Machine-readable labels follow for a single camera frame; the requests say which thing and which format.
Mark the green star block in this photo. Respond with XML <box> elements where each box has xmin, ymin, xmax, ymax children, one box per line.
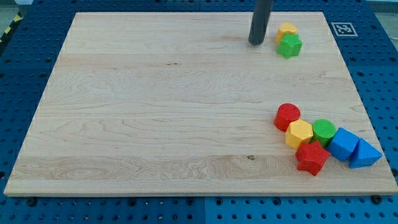
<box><xmin>277</xmin><ymin>34</ymin><xmax>303</xmax><ymax>59</ymax></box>

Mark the light wooden board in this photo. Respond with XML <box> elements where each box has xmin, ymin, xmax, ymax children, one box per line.
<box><xmin>4</xmin><ymin>12</ymin><xmax>397</xmax><ymax>197</ymax></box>

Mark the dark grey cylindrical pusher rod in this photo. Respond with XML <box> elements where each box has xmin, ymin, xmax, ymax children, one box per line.
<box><xmin>248</xmin><ymin>0</ymin><xmax>274</xmax><ymax>45</ymax></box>

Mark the blue cube block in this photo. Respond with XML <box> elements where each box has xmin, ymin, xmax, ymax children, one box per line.
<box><xmin>326</xmin><ymin>128</ymin><xmax>359</xmax><ymax>162</ymax></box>

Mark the red star block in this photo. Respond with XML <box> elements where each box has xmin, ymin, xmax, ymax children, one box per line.
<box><xmin>295</xmin><ymin>141</ymin><xmax>331</xmax><ymax>176</ymax></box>

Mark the green cylinder block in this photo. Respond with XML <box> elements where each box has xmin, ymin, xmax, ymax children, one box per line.
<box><xmin>310</xmin><ymin>119</ymin><xmax>336</xmax><ymax>148</ymax></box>

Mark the yellow black hazard tape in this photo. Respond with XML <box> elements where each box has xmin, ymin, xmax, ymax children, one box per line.
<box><xmin>1</xmin><ymin>11</ymin><xmax>24</xmax><ymax>44</ymax></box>

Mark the white fiducial marker tag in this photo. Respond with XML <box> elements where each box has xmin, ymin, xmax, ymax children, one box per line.
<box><xmin>331</xmin><ymin>22</ymin><xmax>358</xmax><ymax>37</ymax></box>

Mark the red cylinder block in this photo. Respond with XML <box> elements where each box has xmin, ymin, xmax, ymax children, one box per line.
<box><xmin>274</xmin><ymin>103</ymin><xmax>301</xmax><ymax>131</ymax></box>

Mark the blue triangle block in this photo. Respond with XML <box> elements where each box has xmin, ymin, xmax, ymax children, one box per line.
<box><xmin>349</xmin><ymin>138</ymin><xmax>382</xmax><ymax>169</ymax></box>

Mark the yellow hexagon block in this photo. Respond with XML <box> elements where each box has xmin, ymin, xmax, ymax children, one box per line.
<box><xmin>285</xmin><ymin>119</ymin><xmax>313</xmax><ymax>149</ymax></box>

